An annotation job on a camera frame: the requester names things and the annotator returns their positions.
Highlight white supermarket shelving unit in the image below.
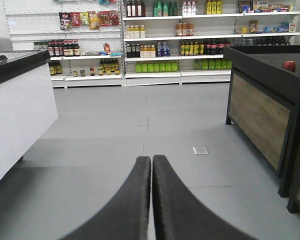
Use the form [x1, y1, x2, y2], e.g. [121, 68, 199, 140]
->
[2, 0, 300, 88]

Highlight black wooden produce stand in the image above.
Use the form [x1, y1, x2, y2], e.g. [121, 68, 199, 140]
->
[224, 45, 300, 213]

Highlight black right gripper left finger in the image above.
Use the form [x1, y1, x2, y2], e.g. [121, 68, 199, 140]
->
[62, 156, 151, 240]

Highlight red apple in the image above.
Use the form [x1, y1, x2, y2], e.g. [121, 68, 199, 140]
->
[282, 60, 296, 73]

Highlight metal floor socket plate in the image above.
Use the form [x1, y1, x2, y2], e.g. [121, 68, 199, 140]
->
[192, 146, 210, 155]

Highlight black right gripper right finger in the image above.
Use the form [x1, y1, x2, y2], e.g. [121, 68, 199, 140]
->
[152, 155, 253, 240]

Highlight white chest freezer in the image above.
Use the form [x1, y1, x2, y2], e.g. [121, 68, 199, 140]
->
[0, 37, 58, 180]

